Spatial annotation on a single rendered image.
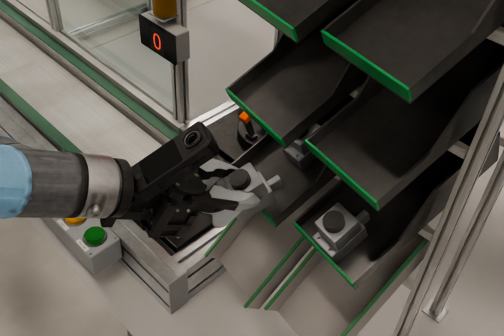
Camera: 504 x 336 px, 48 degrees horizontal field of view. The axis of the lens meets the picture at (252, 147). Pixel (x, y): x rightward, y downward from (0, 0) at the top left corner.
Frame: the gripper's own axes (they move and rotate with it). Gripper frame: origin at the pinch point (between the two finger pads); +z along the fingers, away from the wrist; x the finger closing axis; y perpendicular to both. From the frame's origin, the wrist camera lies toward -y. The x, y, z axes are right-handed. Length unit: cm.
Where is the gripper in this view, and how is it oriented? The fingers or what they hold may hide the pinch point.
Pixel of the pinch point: (247, 183)
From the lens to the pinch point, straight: 79.5
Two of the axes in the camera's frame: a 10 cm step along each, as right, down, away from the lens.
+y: -4.7, 7.6, 4.6
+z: 7.7, 1.0, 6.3
